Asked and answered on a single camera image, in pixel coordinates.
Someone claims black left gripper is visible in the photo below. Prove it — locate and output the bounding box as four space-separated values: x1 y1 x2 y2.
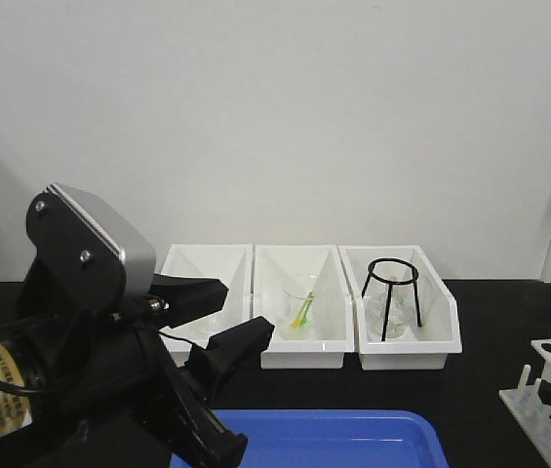
16 272 276 468

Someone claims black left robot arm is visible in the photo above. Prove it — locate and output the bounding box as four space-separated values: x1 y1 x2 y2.
0 274 274 467

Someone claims glassware in left bin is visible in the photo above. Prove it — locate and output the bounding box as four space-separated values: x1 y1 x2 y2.
203 311 229 336

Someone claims white left storage bin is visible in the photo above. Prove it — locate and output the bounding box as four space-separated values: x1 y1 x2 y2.
161 244 253 366

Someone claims white storage bin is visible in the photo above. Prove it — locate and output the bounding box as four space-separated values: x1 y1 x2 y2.
253 245 354 370
161 244 253 366
338 245 462 371

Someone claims yellow plastic spatula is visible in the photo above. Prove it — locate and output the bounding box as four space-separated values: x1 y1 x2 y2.
291 292 315 329

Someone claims white middle storage bin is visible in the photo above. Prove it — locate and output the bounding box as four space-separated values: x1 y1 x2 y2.
253 245 354 370

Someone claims glass beaker in middle bin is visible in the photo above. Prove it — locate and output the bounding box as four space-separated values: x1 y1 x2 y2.
279 274 328 340

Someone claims green plastic spatula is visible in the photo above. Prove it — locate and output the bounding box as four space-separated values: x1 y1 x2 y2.
297 292 314 326

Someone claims blue plastic tray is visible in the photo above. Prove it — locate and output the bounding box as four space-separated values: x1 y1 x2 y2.
169 409 450 468

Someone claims white right storage bin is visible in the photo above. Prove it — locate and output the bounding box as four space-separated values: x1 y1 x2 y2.
338 245 462 371

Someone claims glass flask in right bin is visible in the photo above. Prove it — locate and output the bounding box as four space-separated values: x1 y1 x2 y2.
365 292 414 341

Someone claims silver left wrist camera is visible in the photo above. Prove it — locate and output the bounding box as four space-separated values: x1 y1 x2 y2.
24 182 156 313

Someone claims black wire tripod stand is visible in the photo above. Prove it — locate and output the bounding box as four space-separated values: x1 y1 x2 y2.
362 257 422 342

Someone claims black cable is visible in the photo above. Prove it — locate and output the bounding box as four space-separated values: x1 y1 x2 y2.
0 311 208 396

